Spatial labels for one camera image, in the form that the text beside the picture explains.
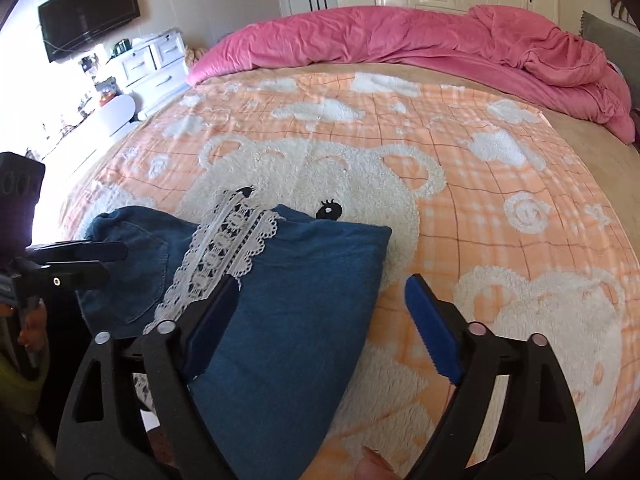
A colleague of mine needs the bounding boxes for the person's left hand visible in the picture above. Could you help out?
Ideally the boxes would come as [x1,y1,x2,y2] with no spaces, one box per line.
[1,300,47,367]

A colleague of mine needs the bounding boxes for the grey padded headboard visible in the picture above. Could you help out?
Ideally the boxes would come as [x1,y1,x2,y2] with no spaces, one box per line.
[580,11,640,110]

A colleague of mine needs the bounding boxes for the pink duvet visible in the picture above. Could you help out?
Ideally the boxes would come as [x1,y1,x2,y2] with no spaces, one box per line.
[186,4,636,144]

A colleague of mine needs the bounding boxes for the wall mounted black television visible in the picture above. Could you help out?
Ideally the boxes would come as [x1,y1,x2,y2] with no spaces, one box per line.
[38,0,141,62]

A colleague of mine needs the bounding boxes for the person's right hand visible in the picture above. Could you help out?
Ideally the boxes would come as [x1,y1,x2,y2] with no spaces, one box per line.
[354,446,400,480]

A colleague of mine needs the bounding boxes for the orange bear pattern blanket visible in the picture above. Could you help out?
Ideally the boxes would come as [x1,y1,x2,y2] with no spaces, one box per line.
[62,65,639,479]

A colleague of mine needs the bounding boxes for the blue denim lace-trimmed pants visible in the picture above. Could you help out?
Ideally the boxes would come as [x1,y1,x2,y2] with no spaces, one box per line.
[78,188,392,479]

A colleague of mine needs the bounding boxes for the white drawer dresser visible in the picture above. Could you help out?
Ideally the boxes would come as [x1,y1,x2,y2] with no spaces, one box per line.
[74,27,191,122]

